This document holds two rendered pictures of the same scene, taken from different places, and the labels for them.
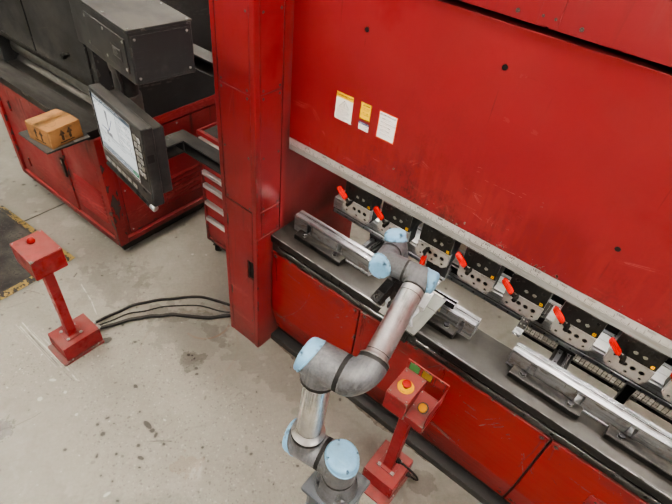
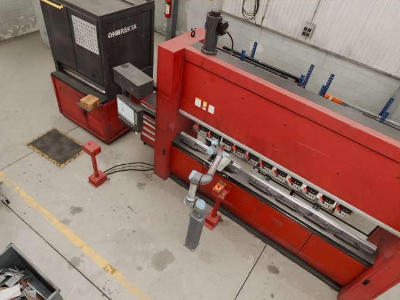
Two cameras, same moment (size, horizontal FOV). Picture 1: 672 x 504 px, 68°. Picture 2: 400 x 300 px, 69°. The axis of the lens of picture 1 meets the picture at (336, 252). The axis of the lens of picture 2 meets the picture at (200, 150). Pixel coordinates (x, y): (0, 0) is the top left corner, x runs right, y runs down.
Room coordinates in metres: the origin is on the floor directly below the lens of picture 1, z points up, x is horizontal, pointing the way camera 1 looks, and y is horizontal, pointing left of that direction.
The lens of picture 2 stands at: (-1.27, 0.23, 3.84)
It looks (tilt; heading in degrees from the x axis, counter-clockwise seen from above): 44 degrees down; 354
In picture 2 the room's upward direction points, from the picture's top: 10 degrees clockwise
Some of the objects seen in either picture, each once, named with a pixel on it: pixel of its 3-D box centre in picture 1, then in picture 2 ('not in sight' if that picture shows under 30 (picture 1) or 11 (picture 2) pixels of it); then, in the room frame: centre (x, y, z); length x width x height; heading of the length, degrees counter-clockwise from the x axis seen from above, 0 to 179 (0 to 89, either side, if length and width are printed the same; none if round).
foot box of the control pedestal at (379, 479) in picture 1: (384, 472); (211, 219); (1.16, -0.39, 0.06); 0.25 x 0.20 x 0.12; 146
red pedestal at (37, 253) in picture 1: (57, 298); (94, 163); (1.72, 1.47, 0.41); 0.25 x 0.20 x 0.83; 146
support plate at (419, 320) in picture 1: (412, 306); (219, 162); (1.46, -0.36, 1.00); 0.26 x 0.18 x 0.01; 146
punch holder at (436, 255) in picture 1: (439, 242); (227, 143); (1.60, -0.42, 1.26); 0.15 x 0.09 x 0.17; 56
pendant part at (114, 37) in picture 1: (143, 109); (133, 102); (1.89, 0.88, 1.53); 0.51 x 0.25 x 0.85; 48
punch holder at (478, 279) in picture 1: (482, 266); (240, 150); (1.48, -0.58, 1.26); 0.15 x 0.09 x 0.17; 56
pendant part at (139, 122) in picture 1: (134, 142); (131, 112); (1.79, 0.90, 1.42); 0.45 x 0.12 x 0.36; 48
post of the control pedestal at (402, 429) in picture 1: (399, 437); (216, 205); (1.19, -0.41, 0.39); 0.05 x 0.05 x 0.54; 56
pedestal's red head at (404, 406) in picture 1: (415, 395); (221, 190); (1.19, -0.41, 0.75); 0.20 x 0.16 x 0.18; 56
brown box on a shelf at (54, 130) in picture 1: (51, 126); (88, 101); (2.42, 1.68, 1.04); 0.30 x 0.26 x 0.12; 57
